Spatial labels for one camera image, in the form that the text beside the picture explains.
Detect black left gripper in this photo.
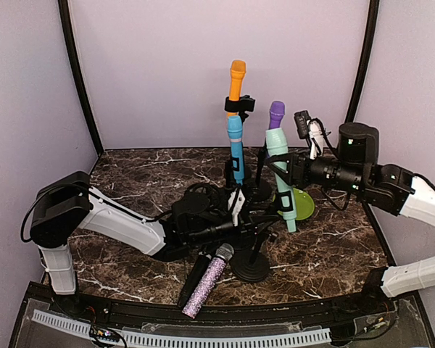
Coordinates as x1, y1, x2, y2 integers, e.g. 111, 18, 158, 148
188, 208, 279, 252

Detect mint green microphone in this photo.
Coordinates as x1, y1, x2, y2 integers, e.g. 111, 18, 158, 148
264, 127, 298, 233

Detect black round-base stand purple mic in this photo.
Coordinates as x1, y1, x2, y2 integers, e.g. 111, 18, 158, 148
254, 144, 272, 202

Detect black round-base stand mint mic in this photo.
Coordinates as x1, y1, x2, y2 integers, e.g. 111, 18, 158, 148
230, 243, 270, 283

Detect glitter purple silver-head microphone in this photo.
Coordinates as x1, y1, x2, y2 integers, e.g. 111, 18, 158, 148
182, 243, 234, 319

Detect black handheld microphone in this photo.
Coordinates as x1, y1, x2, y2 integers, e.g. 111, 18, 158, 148
177, 253, 212, 308

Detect blue microphone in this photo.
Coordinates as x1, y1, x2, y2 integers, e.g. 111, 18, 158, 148
227, 116, 245, 185

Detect black tripod microphone stand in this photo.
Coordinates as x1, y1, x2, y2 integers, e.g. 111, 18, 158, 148
186, 183, 221, 205

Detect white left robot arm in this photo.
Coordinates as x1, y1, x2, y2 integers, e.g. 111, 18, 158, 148
20, 171, 281, 316

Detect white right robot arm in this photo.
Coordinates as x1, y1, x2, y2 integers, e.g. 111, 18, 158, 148
265, 123, 435, 315

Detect black round-base stand blue mic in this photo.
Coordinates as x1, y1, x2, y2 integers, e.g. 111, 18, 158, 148
224, 157, 243, 191

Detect black round-base stand orange mic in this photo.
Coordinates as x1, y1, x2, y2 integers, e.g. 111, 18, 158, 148
224, 95, 255, 123

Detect orange microphone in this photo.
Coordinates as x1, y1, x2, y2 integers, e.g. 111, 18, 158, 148
229, 59, 247, 102

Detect lime green plate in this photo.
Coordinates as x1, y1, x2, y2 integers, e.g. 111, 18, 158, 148
270, 188, 315, 221

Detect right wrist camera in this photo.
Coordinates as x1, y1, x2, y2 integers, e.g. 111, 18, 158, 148
294, 110, 327, 160

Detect white slotted cable duct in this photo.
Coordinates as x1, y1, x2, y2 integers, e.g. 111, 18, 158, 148
31, 310, 331, 347

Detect right black corner post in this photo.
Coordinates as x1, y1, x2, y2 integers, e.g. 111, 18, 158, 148
344, 0, 380, 123

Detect black corner post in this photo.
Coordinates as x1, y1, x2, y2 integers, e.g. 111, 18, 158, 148
344, 0, 380, 123
57, 0, 104, 157

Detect black front table rail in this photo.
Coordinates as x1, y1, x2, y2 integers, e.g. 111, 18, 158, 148
51, 293, 397, 328

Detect left black corner post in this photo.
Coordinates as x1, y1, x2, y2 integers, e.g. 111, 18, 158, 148
57, 0, 104, 157

